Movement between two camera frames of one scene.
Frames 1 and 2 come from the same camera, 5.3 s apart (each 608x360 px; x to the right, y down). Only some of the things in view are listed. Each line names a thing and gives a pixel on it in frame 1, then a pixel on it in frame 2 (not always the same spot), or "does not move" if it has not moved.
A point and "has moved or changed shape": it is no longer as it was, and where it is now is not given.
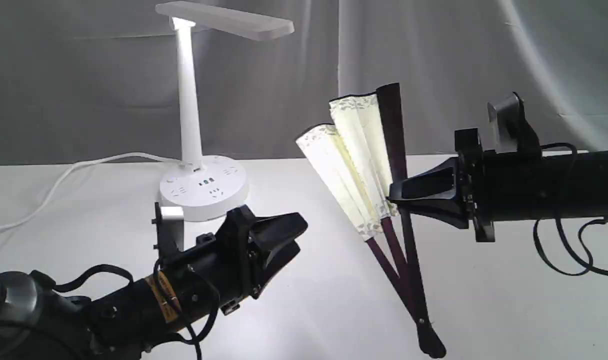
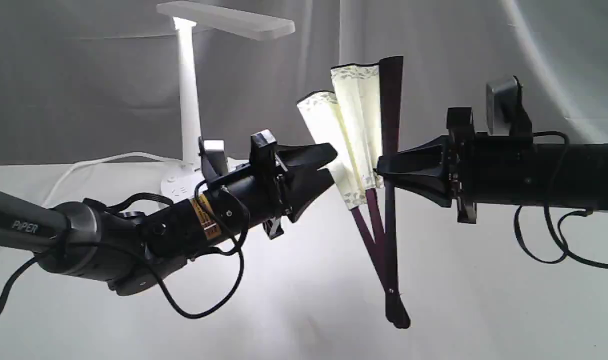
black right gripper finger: [440, 182] -> [431, 157]
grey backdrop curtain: [67, 80] does not move
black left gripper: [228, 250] -> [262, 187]
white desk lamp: [206, 187] does not move
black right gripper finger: [454, 211] -> [436, 187]
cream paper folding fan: [358, 157] has moved or changed shape
